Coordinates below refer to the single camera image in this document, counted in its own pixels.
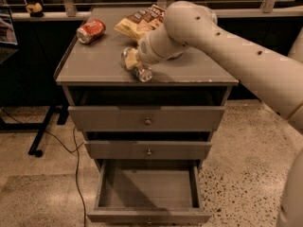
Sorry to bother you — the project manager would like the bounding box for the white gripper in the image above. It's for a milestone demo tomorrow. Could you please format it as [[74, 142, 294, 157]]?
[[124, 26, 188, 70]]

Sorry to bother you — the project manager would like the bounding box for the silver redbull can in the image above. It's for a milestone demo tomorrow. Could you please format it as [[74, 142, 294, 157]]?
[[121, 47, 152, 82]]

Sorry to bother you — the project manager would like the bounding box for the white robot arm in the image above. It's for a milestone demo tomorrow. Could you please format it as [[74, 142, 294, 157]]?
[[123, 1, 303, 133]]

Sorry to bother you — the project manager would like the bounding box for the grey drawer cabinet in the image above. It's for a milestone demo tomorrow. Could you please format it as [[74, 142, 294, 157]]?
[[53, 5, 241, 110]]

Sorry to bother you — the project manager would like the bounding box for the red soda can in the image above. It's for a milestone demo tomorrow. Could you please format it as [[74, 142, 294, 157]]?
[[77, 19, 106, 44]]

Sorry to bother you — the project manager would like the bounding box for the grey top drawer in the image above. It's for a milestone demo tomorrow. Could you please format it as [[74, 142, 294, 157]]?
[[68, 106, 225, 131]]

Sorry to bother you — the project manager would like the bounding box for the grey middle drawer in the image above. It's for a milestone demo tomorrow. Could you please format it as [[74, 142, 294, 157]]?
[[84, 141, 211, 160]]

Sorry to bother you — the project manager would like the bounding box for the grey open bottom drawer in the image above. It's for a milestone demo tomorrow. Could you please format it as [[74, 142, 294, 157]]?
[[88, 160, 210, 224]]

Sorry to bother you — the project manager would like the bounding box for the yellow brown chip bag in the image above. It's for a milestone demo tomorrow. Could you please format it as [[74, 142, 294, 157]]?
[[115, 5, 166, 42]]

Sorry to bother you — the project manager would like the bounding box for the white bowl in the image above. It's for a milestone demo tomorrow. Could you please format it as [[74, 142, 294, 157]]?
[[169, 51, 184, 60]]

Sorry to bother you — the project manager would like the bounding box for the black desk leg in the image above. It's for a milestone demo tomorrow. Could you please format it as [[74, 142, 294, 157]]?
[[0, 105, 69, 158]]

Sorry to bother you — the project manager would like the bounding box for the small tan object on ledge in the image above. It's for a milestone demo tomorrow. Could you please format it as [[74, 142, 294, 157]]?
[[26, 2, 44, 17]]

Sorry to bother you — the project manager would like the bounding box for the laptop on left desk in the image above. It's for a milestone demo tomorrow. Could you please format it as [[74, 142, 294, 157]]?
[[0, 0, 19, 64]]

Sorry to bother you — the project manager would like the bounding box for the metal window railing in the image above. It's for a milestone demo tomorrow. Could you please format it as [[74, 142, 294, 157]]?
[[0, 0, 303, 21]]

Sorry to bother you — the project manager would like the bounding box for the black floor cable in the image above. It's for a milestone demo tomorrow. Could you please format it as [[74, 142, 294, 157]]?
[[0, 107, 88, 227]]

